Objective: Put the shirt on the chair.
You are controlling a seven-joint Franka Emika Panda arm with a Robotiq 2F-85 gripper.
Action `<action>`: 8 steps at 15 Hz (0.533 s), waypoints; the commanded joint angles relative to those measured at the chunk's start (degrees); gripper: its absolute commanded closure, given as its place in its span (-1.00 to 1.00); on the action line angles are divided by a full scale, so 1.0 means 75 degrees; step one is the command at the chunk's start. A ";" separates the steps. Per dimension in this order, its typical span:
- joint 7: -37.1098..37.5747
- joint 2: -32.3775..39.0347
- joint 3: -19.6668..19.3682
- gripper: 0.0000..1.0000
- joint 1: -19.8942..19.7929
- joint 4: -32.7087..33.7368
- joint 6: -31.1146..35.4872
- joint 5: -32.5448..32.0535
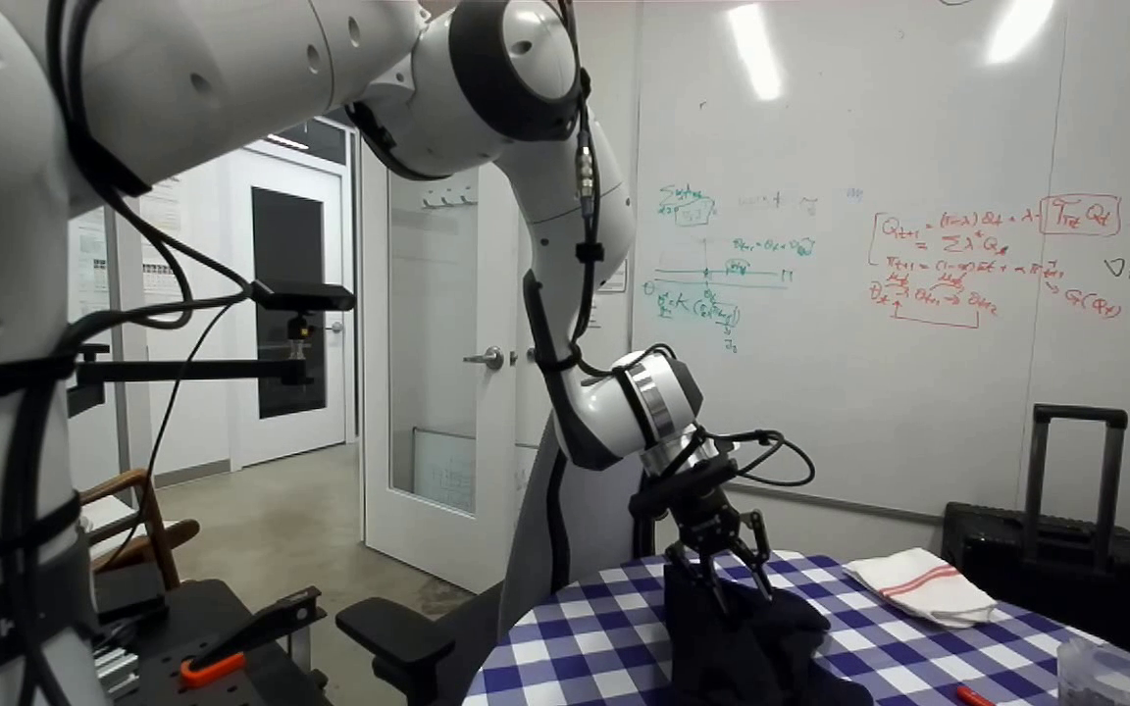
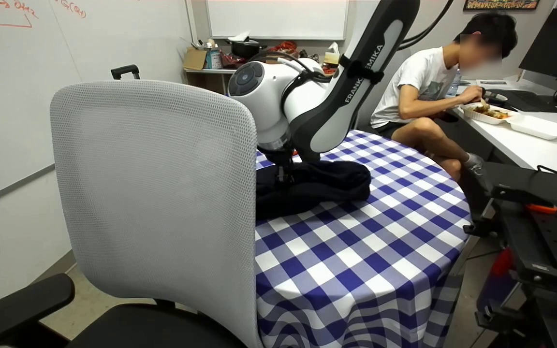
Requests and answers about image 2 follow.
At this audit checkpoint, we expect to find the white takeaway food container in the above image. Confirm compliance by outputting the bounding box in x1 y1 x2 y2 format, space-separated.
461 101 557 144

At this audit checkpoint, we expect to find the red clamp handle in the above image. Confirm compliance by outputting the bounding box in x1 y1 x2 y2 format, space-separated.
490 248 519 281

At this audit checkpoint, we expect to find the person in white t-shirt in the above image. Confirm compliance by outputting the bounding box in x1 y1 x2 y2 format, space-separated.
370 11 526 183

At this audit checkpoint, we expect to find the black robot cart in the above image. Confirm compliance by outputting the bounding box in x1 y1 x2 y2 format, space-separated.
474 163 557 348

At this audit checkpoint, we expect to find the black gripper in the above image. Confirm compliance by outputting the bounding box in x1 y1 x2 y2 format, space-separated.
265 148 308 175

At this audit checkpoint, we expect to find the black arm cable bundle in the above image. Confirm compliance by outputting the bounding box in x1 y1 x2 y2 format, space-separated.
397 0 457 53

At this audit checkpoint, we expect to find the framed picture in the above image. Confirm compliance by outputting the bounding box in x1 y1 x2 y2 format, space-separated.
463 0 542 12

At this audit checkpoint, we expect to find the white desk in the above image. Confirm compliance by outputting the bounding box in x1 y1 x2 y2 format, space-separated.
451 76 557 183

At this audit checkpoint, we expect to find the grey mesh office chair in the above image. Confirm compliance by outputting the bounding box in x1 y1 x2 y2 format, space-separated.
0 78 261 348

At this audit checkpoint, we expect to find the blue white checkered tablecloth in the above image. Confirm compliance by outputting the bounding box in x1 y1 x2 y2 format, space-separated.
254 128 474 348

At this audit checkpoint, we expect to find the black pot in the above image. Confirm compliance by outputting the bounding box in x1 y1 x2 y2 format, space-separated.
229 38 261 63

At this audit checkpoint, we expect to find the black shirt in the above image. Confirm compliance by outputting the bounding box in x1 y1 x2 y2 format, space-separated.
256 159 374 225

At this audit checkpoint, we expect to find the black keyboard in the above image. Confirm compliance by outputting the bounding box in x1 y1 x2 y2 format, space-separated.
492 90 557 113

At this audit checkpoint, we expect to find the black monitor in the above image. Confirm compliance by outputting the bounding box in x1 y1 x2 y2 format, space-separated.
519 7 557 130

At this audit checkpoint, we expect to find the wooden shelf unit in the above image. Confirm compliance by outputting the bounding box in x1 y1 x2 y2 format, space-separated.
184 65 238 98

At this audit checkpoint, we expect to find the small cardboard box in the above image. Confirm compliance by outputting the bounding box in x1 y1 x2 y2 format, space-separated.
182 45 209 74

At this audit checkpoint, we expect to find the tissue box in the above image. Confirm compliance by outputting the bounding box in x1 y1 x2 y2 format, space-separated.
323 41 345 67

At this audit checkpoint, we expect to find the orange handled clamp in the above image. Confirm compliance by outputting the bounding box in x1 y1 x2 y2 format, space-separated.
526 202 557 217

